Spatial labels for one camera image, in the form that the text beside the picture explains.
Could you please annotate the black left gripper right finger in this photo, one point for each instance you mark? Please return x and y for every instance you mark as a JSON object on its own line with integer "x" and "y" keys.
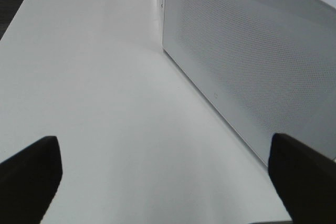
{"x": 304, "y": 180}

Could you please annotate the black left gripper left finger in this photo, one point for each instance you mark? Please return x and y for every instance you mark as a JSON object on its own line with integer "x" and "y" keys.
{"x": 30, "y": 180}

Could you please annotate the white microwave door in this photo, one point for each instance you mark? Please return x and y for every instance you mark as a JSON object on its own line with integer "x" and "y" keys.
{"x": 267, "y": 66}

